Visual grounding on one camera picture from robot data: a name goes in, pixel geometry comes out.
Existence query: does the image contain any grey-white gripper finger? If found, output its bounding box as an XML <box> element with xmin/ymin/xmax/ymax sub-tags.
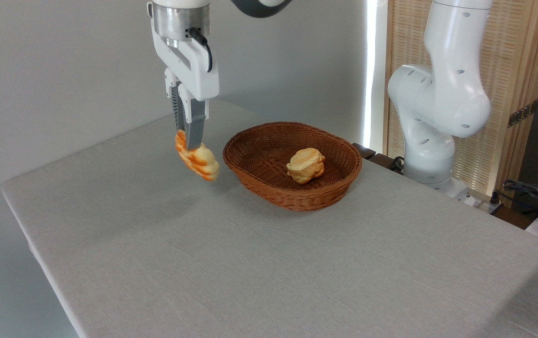
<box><xmin>164</xmin><ymin>68</ymin><xmax>186</xmax><ymax>132</ymax></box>
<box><xmin>177</xmin><ymin>83</ymin><xmax>210</xmax><ymax>151</ymax></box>

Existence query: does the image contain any grey tablecloth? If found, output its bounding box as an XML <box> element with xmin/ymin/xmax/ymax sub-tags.
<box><xmin>0</xmin><ymin>99</ymin><xmax>538</xmax><ymax>338</ymax></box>

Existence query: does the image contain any brown wicker basket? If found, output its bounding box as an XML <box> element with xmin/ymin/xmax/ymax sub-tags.
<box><xmin>222</xmin><ymin>121</ymin><xmax>363</xmax><ymax>213</ymax></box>

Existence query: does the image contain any twisted golden bread roll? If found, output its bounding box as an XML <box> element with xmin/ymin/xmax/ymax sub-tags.
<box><xmin>175</xmin><ymin>129</ymin><xmax>220</xmax><ymax>182</ymax></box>

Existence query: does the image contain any round cream puff bread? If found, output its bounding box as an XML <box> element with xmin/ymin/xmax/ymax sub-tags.
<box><xmin>286</xmin><ymin>147</ymin><xmax>326</xmax><ymax>185</ymax></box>

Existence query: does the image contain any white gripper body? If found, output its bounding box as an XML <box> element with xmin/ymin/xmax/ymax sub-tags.
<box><xmin>146</xmin><ymin>2</ymin><xmax>220</xmax><ymax>102</ymax></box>

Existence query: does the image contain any dark metal screen hinge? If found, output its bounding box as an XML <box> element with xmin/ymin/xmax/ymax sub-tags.
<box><xmin>507</xmin><ymin>99</ymin><xmax>538</xmax><ymax>129</ymax></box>

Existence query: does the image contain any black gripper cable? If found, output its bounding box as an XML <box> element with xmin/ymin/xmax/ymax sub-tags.
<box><xmin>186</xmin><ymin>27</ymin><xmax>214</xmax><ymax>73</ymax></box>

